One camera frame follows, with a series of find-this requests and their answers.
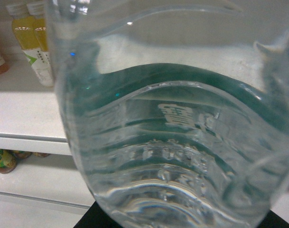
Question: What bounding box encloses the water bottle green label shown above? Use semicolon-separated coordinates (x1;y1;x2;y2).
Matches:
45;0;289;228

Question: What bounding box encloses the lower white shelf board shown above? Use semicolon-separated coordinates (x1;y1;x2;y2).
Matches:
0;154;95;215

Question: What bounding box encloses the white metal shelf board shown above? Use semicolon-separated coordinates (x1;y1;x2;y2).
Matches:
0;46;71;155

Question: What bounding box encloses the yellow lemon tea bottle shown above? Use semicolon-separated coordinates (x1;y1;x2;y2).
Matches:
0;149;17;174

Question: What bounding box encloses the yellow juice bottle white cap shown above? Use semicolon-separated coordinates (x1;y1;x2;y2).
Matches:
6;2;54;87

